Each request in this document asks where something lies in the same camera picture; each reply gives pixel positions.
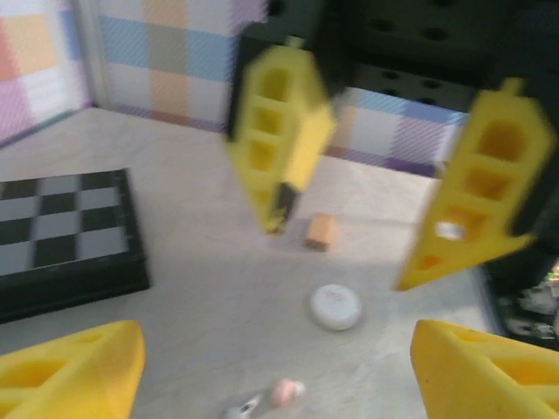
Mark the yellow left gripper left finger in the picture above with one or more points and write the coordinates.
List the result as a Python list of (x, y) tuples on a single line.
[(65, 379)]

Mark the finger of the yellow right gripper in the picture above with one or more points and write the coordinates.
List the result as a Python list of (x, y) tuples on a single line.
[(310, 126), (528, 139)]

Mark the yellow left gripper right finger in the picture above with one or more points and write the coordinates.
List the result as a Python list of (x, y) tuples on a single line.
[(489, 379)]

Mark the white round earbud charging case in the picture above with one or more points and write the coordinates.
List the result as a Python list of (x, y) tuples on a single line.
[(335, 305)]

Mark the white stem earbud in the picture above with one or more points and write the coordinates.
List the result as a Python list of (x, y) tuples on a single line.
[(242, 410)]

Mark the pink earbud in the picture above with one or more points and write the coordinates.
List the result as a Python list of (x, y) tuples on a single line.
[(284, 391)]

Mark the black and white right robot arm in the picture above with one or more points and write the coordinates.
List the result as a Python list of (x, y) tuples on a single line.
[(515, 279)]

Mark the small wooden block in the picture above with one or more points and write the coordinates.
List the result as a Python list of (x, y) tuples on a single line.
[(321, 231)]

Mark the black folding chessboard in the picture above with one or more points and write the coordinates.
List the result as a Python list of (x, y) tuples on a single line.
[(65, 227)]

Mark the aluminium corner post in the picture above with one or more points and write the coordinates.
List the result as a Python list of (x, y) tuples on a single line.
[(91, 52)]

